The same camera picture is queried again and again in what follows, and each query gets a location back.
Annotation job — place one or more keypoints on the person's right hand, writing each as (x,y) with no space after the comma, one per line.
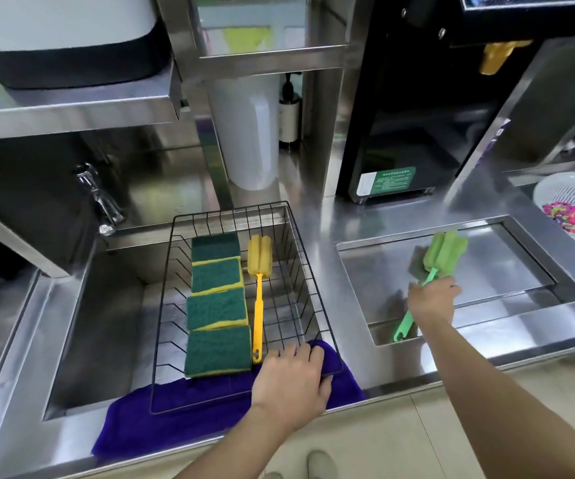
(431,301)

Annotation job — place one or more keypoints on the person's left hand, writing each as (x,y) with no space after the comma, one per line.
(287,384)

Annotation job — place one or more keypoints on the person's left thumb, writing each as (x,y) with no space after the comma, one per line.
(326,391)

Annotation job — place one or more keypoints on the person's right fingers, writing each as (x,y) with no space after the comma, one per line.
(449,288)

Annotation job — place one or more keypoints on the green sponge bottle brush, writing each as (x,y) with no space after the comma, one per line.
(442,250)

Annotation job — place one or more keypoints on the person's left forearm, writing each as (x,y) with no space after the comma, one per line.
(247,443)

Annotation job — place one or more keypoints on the person's right forearm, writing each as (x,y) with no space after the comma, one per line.
(492,409)

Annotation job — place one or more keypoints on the shallow steel sink basin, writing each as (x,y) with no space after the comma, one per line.
(497,269)

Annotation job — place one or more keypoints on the person's grey shoe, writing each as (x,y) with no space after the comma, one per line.
(273,475)
(319,466)

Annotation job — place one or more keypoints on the green yellow scouring sponge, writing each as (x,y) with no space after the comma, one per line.
(217,351)
(216,308)
(215,246)
(216,275)

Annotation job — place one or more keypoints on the yellow sponge bottle brush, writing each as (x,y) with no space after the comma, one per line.
(259,256)

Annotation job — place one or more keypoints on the white plastic colander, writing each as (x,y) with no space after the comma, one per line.
(567,187)

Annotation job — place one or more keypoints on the purple microfibre cloth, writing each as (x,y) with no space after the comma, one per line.
(167,419)

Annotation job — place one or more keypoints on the black beverage machine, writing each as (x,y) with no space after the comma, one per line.
(397,94)

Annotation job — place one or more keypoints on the deep steel sink basin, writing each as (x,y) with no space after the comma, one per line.
(113,319)

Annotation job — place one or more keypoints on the dark pump bottle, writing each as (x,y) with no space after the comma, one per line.
(290,117)

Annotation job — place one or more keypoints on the yellow machine nozzle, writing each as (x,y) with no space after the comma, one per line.
(499,54)

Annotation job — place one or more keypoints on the white cylinder water filter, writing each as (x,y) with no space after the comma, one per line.
(247,134)

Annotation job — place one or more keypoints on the chrome faucet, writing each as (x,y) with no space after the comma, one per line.
(99,199)

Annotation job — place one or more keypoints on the white and black appliance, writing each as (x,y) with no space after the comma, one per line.
(58,39)

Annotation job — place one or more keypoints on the stainless steel shelf frame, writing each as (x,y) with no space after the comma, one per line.
(118,104)

